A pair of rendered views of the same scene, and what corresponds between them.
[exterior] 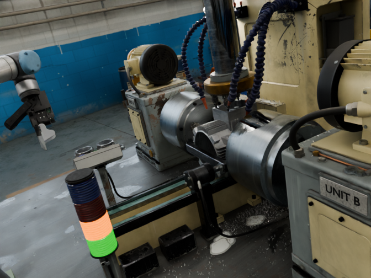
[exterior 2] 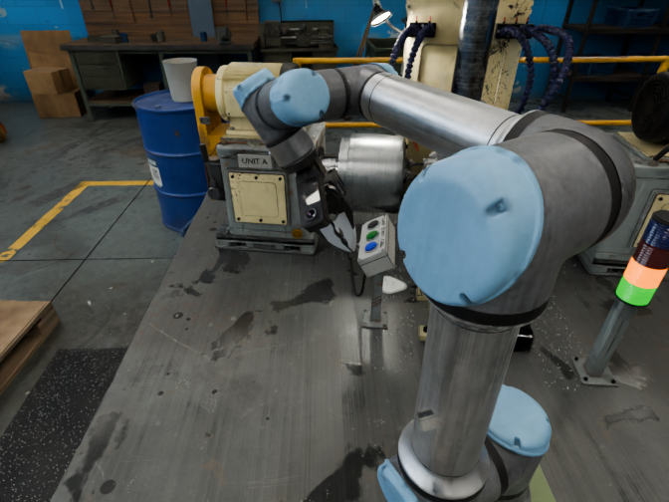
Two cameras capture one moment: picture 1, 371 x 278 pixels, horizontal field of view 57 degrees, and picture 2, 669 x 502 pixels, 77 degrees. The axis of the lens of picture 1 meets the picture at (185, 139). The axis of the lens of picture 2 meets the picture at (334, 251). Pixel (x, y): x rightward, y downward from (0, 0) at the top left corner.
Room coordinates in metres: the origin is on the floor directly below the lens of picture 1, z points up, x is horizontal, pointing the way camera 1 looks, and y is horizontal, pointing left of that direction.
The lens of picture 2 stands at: (0.84, 1.11, 1.59)
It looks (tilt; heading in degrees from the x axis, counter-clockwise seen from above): 34 degrees down; 300
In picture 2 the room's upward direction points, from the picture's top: straight up
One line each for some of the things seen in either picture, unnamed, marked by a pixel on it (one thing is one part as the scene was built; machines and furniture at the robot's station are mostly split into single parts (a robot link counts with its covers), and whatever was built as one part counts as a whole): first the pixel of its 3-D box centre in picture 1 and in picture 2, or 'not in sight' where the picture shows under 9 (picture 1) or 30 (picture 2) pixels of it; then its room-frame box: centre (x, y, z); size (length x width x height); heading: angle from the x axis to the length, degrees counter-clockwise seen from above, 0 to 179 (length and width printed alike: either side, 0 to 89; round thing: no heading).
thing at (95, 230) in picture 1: (95, 223); (645, 270); (0.64, 0.23, 1.10); 0.06 x 0.06 x 0.04
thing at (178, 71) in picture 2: not in sight; (181, 80); (3.18, -0.91, 0.99); 0.24 x 0.22 x 0.24; 32
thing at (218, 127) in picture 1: (229, 143); not in sight; (1.13, -0.15, 1.02); 0.20 x 0.19 x 0.19; 113
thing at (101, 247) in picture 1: (101, 240); (635, 288); (0.64, 0.23, 1.05); 0.06 x 0.06 x 0.04
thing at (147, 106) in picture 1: (164, 119); (272, 183); (1.68, 0.08, 0.99); 0.35 x 0.31 x 0.37; 23
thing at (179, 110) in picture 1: (189, 120); (357, 172); (1.42, -0.03, 1.04); 0.37 x 0.25 x 0.25; 23
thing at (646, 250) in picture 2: (89, 206); (654, 251); (0.64, 0.23, 1.14); 0.06 x 0.06 x 0.04
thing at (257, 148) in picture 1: (285, 159); not in sight; (0.87, -0.26, 1.04); 0.41 x 0.25 x 0.25; 23
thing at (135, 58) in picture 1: (148, 88); (252, 136); (1.70, 0.13, 1.16); 0.33 x 0.26 x 0.42; 23
